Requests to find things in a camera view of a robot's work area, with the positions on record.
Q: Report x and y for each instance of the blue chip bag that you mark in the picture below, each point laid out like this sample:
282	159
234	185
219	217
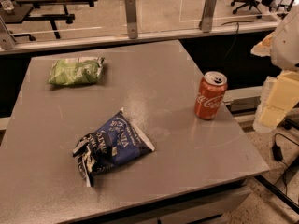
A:
114	144

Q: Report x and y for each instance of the clear plastic water bottle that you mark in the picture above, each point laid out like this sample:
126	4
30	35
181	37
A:
7	5

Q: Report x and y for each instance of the dark side table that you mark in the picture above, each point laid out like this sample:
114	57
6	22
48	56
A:
17	16

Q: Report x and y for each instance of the black bench table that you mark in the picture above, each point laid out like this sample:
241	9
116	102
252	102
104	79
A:
52	18

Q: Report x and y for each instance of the green chip bag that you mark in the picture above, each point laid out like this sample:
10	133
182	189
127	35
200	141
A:
76	71

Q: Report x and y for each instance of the red coke can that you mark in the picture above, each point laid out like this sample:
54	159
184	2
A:
212	88

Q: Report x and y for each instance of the metal glass clamp post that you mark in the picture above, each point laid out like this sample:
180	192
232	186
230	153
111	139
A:
131	18
206	22
7	41

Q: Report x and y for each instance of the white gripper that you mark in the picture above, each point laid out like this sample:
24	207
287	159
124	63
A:
287	48

